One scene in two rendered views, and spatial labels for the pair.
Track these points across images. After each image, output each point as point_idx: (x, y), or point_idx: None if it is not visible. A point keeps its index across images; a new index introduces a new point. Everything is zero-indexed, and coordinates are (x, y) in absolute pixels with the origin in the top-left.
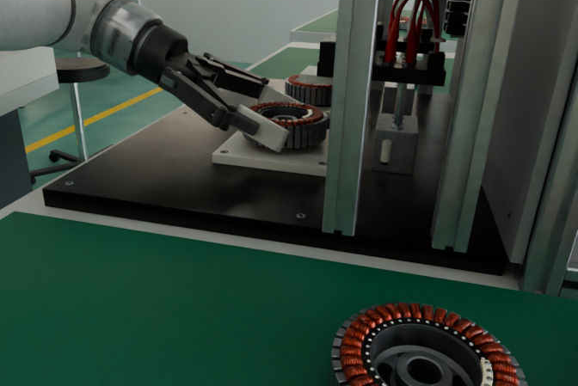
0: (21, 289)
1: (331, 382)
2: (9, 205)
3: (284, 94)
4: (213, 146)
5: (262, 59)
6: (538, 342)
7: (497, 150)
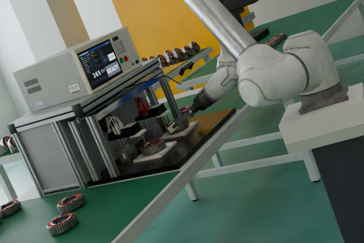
0: (231, 105)
1: None
2: (244, 109)
3: (171, 124)
4: (197, 126)
5: (142, 212)
6: None
7: (141, 125)
